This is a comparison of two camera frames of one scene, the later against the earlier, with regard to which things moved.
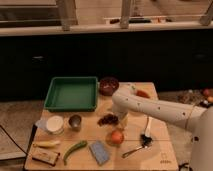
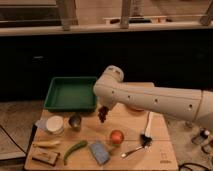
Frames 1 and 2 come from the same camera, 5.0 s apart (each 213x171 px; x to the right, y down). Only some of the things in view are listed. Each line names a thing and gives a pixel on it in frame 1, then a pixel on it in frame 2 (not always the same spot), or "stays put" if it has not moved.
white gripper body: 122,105 -> 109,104
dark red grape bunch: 108,119 -> 102,112
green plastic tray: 72,94 stays put
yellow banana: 46,143 stays put
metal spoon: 130,152 stays put
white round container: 54,125 stays put
